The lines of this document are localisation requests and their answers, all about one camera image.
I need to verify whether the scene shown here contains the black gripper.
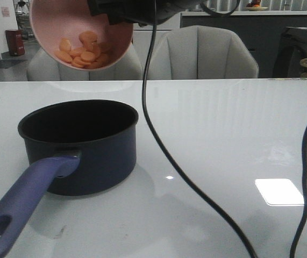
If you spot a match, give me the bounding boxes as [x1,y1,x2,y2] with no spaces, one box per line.
[87,0,202,25]

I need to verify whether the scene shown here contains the orange ham slices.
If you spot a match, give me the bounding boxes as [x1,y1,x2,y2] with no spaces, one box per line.
[54,31,113,69]

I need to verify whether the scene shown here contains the pink bowl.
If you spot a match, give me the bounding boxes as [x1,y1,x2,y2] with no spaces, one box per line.
[30,1,133,71]

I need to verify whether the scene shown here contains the dark blue saucepan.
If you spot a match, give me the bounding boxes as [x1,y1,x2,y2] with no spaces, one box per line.
[0,99,139,257]

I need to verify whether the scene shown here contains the right beige chair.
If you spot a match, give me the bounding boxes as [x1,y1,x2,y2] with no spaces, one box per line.
[147,25,259,80]

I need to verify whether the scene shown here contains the beige chair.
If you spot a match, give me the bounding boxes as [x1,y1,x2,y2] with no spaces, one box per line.
[26,45,143,81]
[147,25,259,80]

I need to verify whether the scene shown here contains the left beige chair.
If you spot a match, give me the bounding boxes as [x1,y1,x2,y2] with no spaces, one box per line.
[26,45,143,81]

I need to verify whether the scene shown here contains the fruit plate on counter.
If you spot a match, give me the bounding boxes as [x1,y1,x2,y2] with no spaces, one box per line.
[245,0,268,11]

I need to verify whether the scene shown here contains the grey counter with white top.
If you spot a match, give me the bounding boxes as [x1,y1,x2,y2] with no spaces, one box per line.
[181,11,307,78]

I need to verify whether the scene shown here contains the red bin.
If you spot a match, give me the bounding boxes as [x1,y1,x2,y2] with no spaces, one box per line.
[5,29,25,56]

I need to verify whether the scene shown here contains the dark appliance at right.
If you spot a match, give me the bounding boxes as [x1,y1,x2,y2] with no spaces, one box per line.
[272,27,307,78]

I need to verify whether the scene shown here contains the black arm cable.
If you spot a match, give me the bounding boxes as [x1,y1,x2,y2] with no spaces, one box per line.
[141,0,259,258]

